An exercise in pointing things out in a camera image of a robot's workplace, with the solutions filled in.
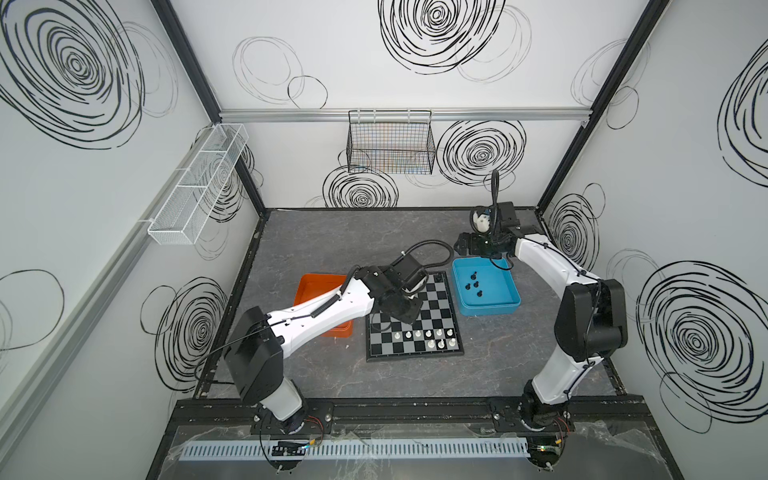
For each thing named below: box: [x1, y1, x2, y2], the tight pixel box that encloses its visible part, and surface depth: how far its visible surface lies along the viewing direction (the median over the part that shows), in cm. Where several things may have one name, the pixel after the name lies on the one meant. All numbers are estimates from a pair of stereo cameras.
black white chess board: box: [366, 271, 465, 363], surface depth 87 cm
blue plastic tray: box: [452, 256, 521, 317], surface depth 98 cm
